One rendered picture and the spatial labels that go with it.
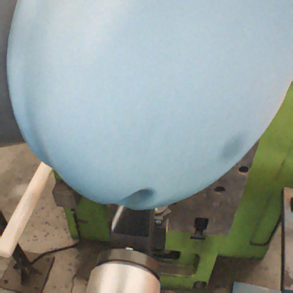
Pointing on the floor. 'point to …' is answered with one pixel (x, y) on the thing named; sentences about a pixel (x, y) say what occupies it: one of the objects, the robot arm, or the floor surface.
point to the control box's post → (15, 246)
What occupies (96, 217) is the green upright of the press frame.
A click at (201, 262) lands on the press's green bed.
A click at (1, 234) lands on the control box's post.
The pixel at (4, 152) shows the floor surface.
